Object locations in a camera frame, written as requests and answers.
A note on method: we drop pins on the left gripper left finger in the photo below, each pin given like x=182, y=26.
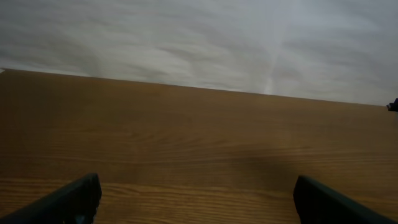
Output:
x=62, y=202

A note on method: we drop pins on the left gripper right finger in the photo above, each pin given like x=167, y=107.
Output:
x=329, y=205

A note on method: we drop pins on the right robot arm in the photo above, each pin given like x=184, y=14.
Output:
x=393, y=105

